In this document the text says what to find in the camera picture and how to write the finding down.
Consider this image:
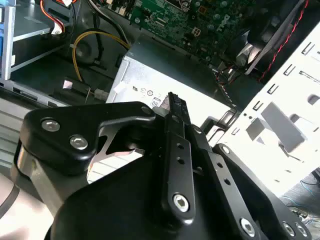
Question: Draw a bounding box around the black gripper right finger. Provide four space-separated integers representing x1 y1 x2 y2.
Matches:
177 96 313 240

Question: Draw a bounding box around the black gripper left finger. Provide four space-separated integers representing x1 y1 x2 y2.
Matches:
19 92 198 223

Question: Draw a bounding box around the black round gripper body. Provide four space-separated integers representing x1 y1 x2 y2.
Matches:
43 159 251 240

